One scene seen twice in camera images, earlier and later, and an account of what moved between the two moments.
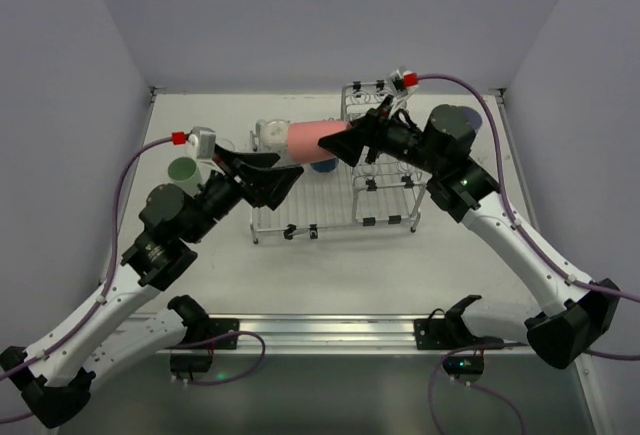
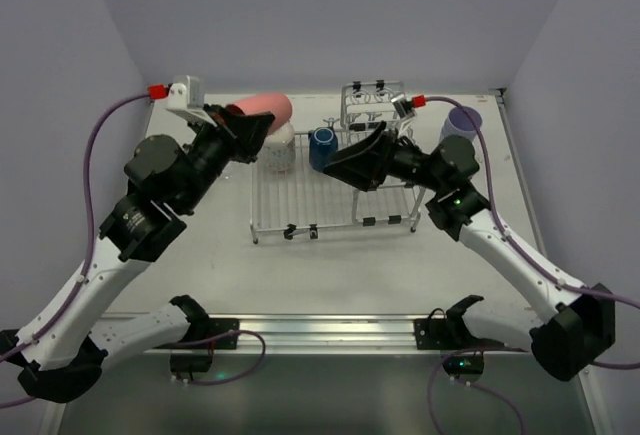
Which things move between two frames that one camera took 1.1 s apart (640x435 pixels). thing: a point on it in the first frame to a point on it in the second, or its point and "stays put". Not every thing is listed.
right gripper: [373, 130] to [385, 156]
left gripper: [240, 175] to [230, 134]
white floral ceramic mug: [271, 136] stays put
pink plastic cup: [303, 137] to [279, 105]
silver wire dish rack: [294, 202] stays put
